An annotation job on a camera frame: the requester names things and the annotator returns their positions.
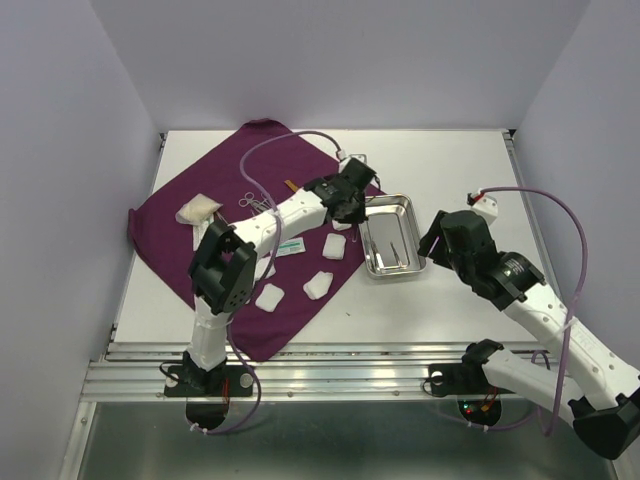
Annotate curved tip tweezers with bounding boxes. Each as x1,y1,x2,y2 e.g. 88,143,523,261
390,242,405,268

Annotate scalpel with orange cover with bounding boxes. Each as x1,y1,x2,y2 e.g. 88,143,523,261
285,180,299,192

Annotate curved white handle tweezers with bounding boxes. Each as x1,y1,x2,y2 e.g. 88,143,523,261
370,240,385,270

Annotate suture packet white green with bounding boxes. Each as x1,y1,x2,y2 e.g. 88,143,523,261
276,237,306,257

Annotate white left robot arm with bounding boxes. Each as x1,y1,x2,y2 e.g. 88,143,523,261
187,158,377,394

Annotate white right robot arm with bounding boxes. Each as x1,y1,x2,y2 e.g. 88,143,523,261
418,210,639,460

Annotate surgical scissors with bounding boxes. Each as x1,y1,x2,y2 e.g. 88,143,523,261
238,192,271,212

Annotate gauze pad top right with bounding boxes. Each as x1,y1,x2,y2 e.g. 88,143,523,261
332,220,352,231

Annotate steel tray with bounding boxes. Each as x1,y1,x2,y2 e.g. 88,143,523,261
359,194,426,280

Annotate gauze pad middle right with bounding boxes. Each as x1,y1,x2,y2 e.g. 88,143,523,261
322,233,346,261

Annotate purple cloth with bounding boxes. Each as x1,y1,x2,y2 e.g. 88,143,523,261
128,120,364,361

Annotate gauze pad bottom right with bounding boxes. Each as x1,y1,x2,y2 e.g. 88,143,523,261
303,271,333,300

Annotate gauze pad centre large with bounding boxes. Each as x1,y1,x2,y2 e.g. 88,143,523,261
254,256,276,281

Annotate gauze pad bottom centre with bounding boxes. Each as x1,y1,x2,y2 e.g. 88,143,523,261
255,283,285,313

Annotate hemostat forceps far left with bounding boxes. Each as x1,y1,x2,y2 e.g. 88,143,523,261
215,211,230,226

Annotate bag of cotton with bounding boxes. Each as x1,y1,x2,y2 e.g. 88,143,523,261
175,193,222,226

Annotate suture packet under bag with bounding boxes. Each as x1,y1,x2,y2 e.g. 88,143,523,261
192,222,208,251

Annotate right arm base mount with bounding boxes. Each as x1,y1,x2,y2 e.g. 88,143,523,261
421,339,518,432

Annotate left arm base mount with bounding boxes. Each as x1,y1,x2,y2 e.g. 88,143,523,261
158,352,261,435

